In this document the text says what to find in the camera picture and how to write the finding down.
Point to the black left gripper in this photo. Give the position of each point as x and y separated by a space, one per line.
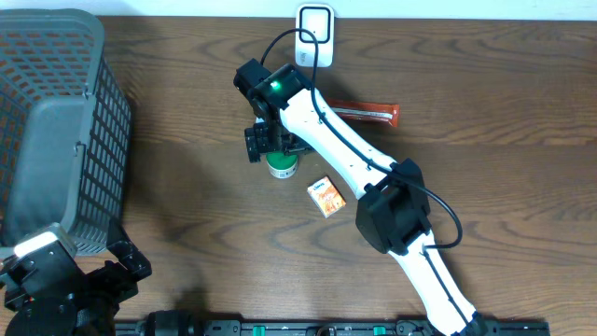
117 287

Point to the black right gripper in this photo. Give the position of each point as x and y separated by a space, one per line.
258 143

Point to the green lid jar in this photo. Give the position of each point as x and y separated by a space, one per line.
282 166

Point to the orange Kleenex tissue pack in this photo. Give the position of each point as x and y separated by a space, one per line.
326 196

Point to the orange snack packet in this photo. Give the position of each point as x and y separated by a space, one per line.
374 112

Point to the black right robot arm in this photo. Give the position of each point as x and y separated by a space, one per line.
393 201

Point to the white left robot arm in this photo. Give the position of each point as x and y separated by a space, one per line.
51 295

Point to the white barcode scanner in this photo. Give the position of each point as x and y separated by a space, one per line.
319 19

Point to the grey plastic basket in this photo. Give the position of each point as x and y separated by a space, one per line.
65 128

